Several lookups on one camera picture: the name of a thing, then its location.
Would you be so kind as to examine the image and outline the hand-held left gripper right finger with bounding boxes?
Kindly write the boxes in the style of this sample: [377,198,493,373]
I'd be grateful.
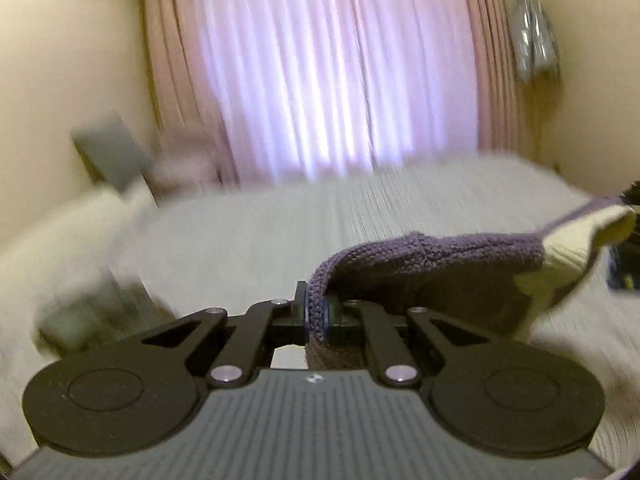
[322,296,501,387]

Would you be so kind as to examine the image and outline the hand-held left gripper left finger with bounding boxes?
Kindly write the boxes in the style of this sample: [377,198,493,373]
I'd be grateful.
[142,281,308,387]

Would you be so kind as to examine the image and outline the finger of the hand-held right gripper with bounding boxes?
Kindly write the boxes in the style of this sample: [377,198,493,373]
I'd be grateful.
[617,180,640,207]

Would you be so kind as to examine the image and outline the purple and cream knit sweater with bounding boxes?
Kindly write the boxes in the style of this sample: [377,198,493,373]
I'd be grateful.
[302,197,638,371]

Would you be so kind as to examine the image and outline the green crumpled clothes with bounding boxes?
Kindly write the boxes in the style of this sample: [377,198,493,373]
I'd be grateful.
[32,280,173,357]

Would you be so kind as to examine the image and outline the bed with striped cover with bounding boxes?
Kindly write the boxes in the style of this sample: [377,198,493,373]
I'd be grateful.
[0,152,640,461]

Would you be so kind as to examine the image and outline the wooden coat stand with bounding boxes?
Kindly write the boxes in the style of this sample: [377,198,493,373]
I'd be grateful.
[530,77,546,160]

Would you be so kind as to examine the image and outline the pink crumpled blanket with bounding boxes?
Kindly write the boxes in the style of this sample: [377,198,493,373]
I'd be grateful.
[150,135,222,197]

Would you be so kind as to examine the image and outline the pink curtain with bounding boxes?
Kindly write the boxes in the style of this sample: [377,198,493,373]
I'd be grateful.
[460,0,522,151]
[144,0,241,187]

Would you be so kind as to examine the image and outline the silver hanging garment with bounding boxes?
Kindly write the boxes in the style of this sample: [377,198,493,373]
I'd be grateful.
[507,0,562,84]

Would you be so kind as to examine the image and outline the sheer white curtain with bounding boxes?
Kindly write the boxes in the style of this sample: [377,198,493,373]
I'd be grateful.
[192,0,481,182]

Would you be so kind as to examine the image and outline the grey pillow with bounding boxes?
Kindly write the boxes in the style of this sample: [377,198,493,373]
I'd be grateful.
[70,112,157,193]

